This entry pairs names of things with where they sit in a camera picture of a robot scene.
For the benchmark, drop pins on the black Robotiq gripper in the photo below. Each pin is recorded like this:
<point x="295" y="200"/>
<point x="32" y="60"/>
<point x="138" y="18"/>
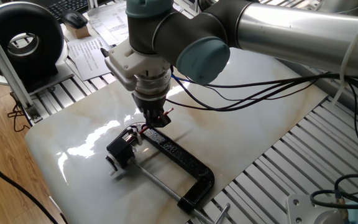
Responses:
<point x="149" y="105"/>

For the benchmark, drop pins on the red pencil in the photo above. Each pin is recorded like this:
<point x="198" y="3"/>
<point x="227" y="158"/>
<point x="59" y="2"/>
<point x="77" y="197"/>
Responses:
<point x="144" y="129"/>

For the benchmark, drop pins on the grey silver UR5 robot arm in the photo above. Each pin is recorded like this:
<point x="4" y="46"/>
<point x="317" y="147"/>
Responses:
<point x="275" y="34"/>

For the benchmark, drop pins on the black C-clamp with steel screw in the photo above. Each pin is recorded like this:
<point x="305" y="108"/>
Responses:
<point x="179" y="155"/>

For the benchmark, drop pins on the white marble board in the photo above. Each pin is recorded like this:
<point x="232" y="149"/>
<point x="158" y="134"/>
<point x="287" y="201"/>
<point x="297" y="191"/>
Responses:
<point x="228" y="140"/>

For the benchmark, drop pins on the small wooden block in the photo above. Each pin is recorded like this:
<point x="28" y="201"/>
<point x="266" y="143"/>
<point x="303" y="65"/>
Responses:
<point x="79" y="32"/>

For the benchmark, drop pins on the black computer mouse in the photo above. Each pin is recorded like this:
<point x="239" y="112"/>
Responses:
<point x="74" y="18"/>

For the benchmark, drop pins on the black keyboard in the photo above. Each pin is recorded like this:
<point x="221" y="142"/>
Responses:
<point x="65" y="7"/>

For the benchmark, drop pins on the silver robot mounting plate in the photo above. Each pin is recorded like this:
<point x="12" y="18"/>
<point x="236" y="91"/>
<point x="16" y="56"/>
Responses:
<point x="303" y="210"/>

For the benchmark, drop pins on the aluminium plate with holes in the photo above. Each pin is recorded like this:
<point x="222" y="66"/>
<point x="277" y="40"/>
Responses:
<point x="306" y="3"/>

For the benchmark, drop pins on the aluminium frame post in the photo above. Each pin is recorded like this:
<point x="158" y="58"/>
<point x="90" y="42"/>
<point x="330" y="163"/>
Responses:
<point x="5" y="68"/>

